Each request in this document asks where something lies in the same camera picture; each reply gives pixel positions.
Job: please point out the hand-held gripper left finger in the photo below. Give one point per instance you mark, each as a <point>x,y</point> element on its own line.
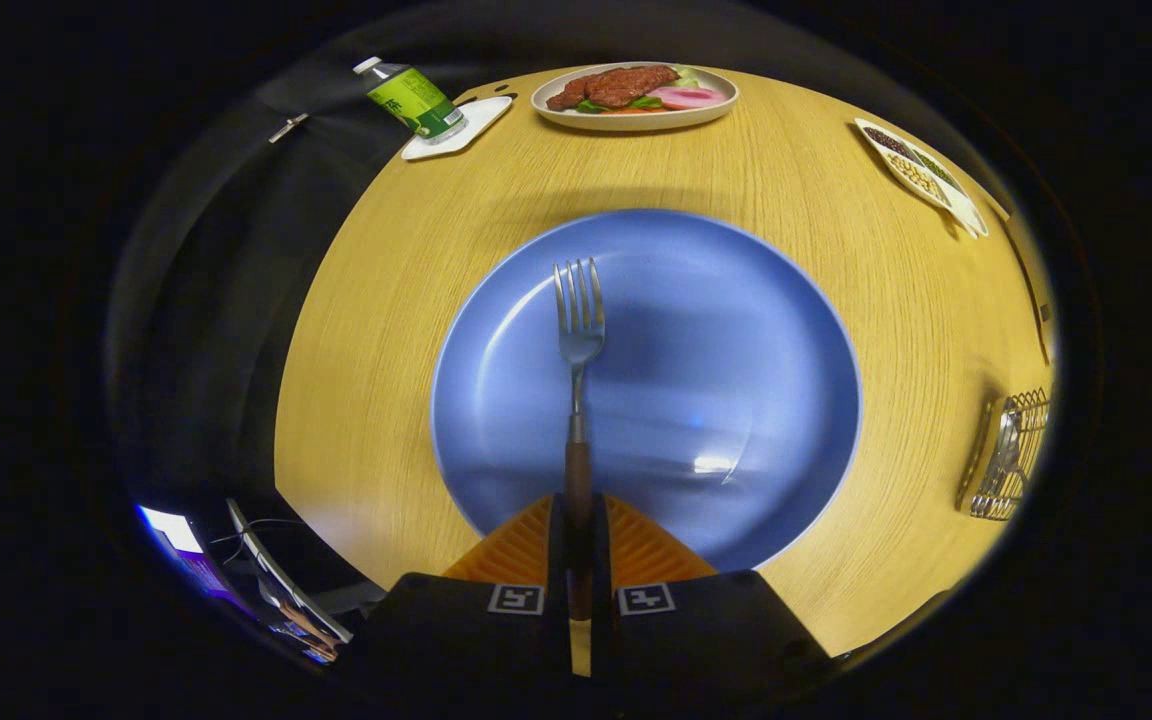
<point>556,550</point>

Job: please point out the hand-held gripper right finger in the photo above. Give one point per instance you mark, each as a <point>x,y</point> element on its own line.
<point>601,550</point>

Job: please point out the blue plate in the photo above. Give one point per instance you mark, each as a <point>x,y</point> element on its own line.
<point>716,380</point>

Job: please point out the grey metal stand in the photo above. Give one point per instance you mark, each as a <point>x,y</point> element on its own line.
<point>276,575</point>

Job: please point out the computer monitor screen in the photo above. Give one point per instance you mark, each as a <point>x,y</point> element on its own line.
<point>181,540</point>

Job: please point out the black backdrop cloth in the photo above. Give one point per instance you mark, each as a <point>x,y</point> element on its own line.
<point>206,300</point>

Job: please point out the white square coaster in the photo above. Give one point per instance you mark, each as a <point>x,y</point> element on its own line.
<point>476,125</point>

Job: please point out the beige plate of food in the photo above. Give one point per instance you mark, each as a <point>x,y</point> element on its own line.
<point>626,95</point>

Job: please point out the green drink bottle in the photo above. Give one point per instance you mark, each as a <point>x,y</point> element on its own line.
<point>416,100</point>

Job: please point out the white divided bean dish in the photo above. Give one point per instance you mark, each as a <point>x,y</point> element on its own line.
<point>921,175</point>

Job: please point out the white cloth clip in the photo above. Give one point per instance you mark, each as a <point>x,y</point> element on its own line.
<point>288,127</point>

